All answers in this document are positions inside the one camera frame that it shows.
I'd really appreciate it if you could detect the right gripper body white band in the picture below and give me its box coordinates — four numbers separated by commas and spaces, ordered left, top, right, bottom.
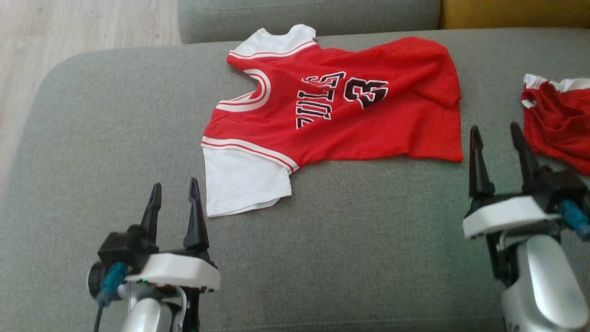
462, 194, 561, 285

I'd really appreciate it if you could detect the red white basketball jersey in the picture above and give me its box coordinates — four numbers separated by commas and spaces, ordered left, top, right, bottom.
201, 24, 464, 218

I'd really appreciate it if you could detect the grey fabric sofa seat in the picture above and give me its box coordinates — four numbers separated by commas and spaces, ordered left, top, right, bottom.
0, 27, 590, 332

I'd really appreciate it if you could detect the yellow sofa cushion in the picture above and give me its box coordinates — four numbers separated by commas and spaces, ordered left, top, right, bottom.
438, 0, 590, 31

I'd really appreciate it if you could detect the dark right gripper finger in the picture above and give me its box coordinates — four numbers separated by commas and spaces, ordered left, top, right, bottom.
469, 125, 496, 200
510, 122, 540, 185

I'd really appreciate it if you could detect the left blue plug black cable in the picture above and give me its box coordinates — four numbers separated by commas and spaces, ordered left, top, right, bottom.
94, 262, 130, 332

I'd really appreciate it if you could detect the grey sofa back cushion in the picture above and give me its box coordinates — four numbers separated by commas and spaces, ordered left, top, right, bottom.
177, 0, 442, 45

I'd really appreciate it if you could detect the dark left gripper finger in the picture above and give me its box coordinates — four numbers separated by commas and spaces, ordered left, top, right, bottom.
140, 183, 163, 243
183, 178, 210, 252

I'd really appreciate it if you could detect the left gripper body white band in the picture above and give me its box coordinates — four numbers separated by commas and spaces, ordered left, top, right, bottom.
138, 251, 221, 332

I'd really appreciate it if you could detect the red shorts white waistband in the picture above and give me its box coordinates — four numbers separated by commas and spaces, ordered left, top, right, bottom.
520, 74, 590, 176

